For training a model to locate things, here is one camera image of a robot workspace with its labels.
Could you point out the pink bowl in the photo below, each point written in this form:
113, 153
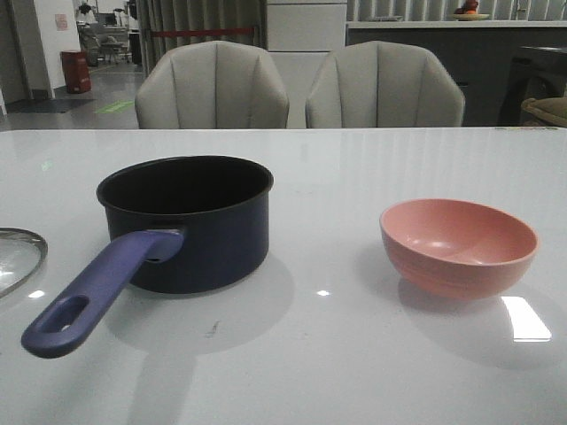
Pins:
457, 249

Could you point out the glass lid with blue knob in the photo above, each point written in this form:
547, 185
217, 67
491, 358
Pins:
22, 254

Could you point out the dark blue saucepan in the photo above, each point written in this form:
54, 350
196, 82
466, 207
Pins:
177, 226

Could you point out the left beige chair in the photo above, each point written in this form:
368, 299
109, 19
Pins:
213, 85

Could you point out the beige chair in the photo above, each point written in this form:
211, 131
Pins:
383, 85
213, 85

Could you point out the right beige chair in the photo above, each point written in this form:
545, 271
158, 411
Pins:
383, 85

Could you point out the white cabinet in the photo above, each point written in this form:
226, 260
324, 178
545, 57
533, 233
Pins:
299, 36

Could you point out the red barrier tape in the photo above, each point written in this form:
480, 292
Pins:
203, 32

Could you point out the grey counter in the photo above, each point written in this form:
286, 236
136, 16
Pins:
476, 54

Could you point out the fruit plate on counter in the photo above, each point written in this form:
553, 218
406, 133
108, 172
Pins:
468, 11

